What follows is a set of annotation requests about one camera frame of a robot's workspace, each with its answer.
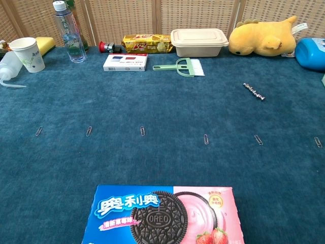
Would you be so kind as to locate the silver paper clip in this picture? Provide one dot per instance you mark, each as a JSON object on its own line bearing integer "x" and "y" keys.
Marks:
{"x": 318, "y": 142}
{"x": 206, "y": 139}
{"x": 38, "y": 131}
{"x": 89, "y": 131}
{"x": 142, "y": 131}
{"x": 258, "y": 140}

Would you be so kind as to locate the silver magnetic ball bar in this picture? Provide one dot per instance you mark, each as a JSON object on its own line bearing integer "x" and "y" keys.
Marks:
{"x": 254, "y": 91}

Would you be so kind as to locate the blue velvet table cloth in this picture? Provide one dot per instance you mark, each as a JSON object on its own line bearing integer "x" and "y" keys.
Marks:
{"x": 162, "y": 109}

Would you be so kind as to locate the white box red blue print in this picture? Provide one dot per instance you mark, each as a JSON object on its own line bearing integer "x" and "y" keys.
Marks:
{"x": 125, "y": 63}

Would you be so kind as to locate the yellow biscuit pack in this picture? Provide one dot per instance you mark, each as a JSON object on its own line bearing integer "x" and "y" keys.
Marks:
{"x": 147, "y": 44}

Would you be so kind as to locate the beige lidded lunch box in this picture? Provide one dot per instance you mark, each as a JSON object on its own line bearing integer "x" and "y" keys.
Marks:
{"x": 198, "y": 42}

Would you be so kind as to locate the red emergency stop button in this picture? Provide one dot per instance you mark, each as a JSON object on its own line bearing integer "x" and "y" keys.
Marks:
{"x": 108, "y": 47}

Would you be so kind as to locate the Oreo strawberry cookie box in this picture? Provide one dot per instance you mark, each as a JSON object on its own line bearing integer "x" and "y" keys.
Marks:
{"x": 162, "y": 218}

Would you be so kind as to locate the wicker folding screen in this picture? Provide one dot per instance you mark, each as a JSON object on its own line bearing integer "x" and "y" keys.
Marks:
{"x": 122, "y": 17}

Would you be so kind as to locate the green label tea bottle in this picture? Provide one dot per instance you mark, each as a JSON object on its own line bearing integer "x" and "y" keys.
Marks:
{"x": 84, "y": 42}

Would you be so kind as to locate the clear plastic water bottle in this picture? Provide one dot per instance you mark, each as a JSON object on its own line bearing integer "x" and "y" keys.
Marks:
{"x": 72, "y": 40}

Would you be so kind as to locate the yellow plush toy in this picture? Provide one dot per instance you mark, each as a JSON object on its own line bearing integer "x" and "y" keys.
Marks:
{"x": 261, "y": 35}

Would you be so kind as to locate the yellow sponge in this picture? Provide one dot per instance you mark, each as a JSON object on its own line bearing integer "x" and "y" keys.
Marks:
{"x": 47, "y": 43}

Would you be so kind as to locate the white paper cup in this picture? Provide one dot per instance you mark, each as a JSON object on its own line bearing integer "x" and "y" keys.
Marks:
{"x": 28, "y": 56}

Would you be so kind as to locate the blue detergent bottle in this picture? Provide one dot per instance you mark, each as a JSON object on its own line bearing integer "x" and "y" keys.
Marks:
{"x": 311, "y": 54}

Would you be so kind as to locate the translucent squeeze wash bottle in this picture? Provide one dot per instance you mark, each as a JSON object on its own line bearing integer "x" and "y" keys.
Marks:
{"x": 8, "y": 66}

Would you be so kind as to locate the small white brown figurine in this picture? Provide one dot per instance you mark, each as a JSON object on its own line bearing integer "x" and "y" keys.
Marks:
{"x": 3, "y": 45}

